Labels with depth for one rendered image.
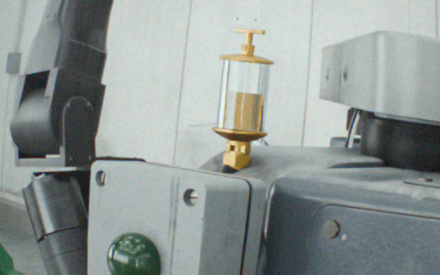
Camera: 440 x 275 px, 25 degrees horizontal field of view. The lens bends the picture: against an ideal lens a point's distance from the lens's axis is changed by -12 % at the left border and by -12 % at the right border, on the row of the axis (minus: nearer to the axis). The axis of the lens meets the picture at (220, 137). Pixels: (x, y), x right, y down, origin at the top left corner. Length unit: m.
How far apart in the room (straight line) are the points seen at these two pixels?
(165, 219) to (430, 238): 0.13
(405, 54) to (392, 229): 0.16
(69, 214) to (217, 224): 0.37
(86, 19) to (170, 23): 6.64
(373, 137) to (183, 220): 0.17
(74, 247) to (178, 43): 6.62
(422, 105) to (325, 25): 6.13
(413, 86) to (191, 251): 0.19
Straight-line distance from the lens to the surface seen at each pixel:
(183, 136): 7.38
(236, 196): 0.51
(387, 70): 0.63
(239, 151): 0.58
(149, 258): 0.51
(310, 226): 0.52
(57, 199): 0.87
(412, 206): 0.49
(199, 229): 0.50
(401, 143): 0.62
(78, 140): 0.86
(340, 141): 1.01
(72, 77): 0.87
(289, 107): 6.87
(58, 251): 0.86
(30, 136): 0.88
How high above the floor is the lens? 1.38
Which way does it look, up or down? 3 degrees down
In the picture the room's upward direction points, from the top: 6 degrees clockwise
